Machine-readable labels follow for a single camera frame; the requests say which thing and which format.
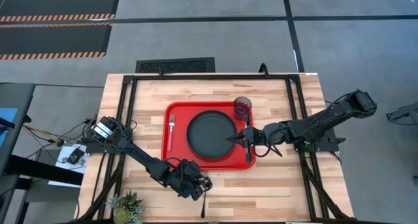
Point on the potted succulent plant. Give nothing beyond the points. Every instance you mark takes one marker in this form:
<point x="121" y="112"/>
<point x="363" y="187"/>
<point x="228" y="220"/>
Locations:
<point x="125" y="206"/>

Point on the hazard striped black floor mat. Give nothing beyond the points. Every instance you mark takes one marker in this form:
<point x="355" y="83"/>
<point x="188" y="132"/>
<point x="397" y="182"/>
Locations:
<point x="58" y="3"/>
<point x="52" y="39"/>

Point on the grey desk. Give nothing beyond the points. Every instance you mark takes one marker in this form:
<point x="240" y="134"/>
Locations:
<point x="16" y="96"/>

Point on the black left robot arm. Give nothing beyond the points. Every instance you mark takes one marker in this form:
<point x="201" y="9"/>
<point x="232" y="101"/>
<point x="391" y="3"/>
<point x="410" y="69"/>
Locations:
<point x="137" y="152"/>

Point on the black handheld controller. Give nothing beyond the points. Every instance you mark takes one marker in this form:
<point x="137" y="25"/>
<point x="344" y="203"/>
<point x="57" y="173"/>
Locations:
<point x="75" y="155"/>

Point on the translucent patterned drinking cup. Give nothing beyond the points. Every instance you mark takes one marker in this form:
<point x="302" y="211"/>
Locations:
<point x="242" y="107"/>

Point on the red plastic tray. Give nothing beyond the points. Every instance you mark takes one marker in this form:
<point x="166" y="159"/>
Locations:
<point x="179" y="158"/>

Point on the black round plate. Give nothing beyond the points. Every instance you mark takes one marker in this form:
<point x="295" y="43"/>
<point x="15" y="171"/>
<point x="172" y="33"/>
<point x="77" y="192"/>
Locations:
<point x="209" y="134"/>

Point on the black perforated floor grille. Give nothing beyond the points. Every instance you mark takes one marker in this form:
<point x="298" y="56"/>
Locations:
<point x="174" y="65"/>

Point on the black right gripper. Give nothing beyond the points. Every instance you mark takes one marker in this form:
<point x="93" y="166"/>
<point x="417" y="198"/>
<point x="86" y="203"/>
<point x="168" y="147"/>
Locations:
<point x="254" y="137"/>

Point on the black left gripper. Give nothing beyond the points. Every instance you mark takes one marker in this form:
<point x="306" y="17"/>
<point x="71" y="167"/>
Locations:
<point x="187" y="178"/>

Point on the black table frame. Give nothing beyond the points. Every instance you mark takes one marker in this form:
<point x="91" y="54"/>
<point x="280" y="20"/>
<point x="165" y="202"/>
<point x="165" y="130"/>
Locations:
<point x="212" y="77"/>

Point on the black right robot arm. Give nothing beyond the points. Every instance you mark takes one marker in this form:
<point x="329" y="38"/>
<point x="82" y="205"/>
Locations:
<point x="313" y="124"/>

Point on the white paper sheet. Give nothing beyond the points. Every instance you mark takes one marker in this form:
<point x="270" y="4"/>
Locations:
<point x="62" y="165"/>

